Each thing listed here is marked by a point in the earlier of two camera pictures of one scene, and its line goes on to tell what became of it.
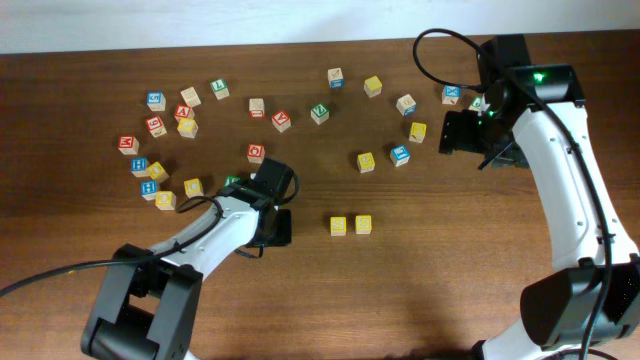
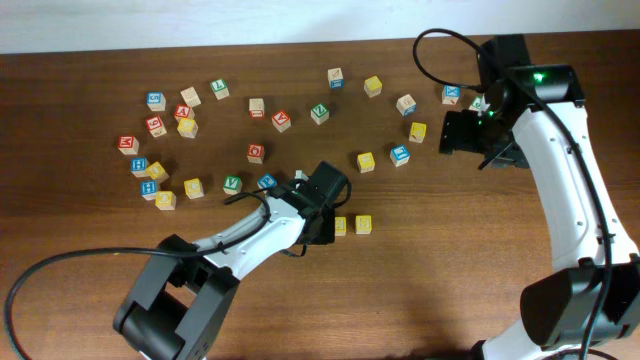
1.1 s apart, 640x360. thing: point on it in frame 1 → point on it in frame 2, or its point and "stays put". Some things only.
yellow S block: (338, 225) stays put
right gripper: (455, 133) stays put
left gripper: (283, 236) → (327, 234)
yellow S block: (363, 224) stays put
